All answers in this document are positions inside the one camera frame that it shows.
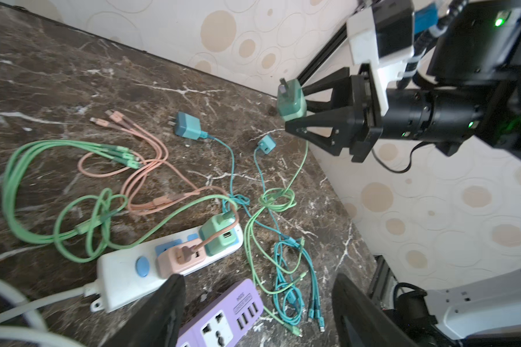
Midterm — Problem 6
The white power cord coil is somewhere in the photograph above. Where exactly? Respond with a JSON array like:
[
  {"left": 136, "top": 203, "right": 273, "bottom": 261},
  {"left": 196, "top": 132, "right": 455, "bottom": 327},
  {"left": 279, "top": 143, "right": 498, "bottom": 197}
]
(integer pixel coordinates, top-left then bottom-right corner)
[{"left": 0, "top": 272, "right": 101, "bottom": 347}]

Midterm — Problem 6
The green charger plug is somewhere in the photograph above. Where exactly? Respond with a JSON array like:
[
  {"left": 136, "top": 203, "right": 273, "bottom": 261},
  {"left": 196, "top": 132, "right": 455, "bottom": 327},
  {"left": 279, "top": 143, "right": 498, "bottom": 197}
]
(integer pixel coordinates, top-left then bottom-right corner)
[
  {"left": 276, "top": 78, "right": 307, "bottom": 122},
  {"left": 198, "top": 211, "right": 240, "bottom": 257}
]

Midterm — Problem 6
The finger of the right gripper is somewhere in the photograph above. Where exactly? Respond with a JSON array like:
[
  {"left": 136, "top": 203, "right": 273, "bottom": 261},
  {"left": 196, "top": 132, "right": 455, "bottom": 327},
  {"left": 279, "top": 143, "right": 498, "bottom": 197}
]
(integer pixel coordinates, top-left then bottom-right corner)
[
  {"left": 285, "top": 106, "right": 356, "bottom": 156},
  {"left": 302, "top": 67, "right": 352, "bottom": 98}
]

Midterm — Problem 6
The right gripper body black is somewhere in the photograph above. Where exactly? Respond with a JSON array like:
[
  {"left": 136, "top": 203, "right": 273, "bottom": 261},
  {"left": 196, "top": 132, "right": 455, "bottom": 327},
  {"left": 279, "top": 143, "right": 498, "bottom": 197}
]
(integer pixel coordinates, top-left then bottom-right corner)
[{"left": 349, "top": 64, "right": 383, "bottom": 163}]

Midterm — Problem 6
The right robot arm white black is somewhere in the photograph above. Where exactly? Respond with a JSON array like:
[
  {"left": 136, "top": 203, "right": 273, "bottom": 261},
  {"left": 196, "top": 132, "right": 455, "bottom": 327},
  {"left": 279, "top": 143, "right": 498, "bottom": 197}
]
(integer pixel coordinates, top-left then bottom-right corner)
[{"left": 276, "top": 1, "right": 521, "bottom": 346}]

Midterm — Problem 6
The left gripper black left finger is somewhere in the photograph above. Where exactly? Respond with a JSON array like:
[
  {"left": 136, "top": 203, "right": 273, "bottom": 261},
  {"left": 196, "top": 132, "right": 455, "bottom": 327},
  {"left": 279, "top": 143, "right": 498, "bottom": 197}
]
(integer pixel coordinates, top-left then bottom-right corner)
[{"left": 104, "top": 274, "right": 186, "bottom": 347}]

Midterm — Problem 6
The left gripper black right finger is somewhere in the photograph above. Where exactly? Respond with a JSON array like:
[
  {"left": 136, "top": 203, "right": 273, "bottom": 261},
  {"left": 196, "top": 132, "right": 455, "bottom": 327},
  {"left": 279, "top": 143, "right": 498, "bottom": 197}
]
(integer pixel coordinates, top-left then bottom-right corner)
[{"left": 331, "top": 273, "right": 415, "bottom": 346}]

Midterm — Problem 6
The purple power strip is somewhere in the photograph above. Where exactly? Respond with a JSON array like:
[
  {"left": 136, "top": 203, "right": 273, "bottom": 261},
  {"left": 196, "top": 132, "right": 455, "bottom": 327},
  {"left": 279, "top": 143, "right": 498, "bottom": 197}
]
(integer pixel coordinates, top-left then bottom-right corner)
[{"left": 177, "top": 278, "right": 263, "bottom": 347}]

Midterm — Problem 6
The teal charger plug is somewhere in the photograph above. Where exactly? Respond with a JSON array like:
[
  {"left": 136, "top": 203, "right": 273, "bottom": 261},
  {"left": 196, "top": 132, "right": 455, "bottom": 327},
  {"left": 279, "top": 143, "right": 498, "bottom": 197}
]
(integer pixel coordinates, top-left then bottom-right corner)
[
  {"left": 169, "top": 111, "right": 209, "bottom": 140},
  {"left": 258, "top": 134, "right": 276, "bottom": 155}
]

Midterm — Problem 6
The pink charger plug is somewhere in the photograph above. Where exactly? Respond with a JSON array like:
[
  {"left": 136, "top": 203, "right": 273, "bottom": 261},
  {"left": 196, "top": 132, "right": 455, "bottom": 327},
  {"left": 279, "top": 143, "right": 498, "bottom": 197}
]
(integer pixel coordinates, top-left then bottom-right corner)
[{"left": 156, "top": 238, "right": 206, "bottom": 279}]

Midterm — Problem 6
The green teal cable bundle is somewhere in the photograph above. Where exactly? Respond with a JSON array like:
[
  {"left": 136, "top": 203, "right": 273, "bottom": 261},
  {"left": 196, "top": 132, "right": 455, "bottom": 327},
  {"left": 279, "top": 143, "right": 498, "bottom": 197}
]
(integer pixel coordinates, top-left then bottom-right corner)
[{"left": 1, "top": 137, "right": 326, "bottom": 338}]

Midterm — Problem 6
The pink charger cable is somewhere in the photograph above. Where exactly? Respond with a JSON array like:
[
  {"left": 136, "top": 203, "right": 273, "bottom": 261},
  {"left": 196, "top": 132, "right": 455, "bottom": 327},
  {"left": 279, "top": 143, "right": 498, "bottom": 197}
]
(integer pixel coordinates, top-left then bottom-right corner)
[{"left": 77, "top": 109, "right": 240, "bottom": 252}]

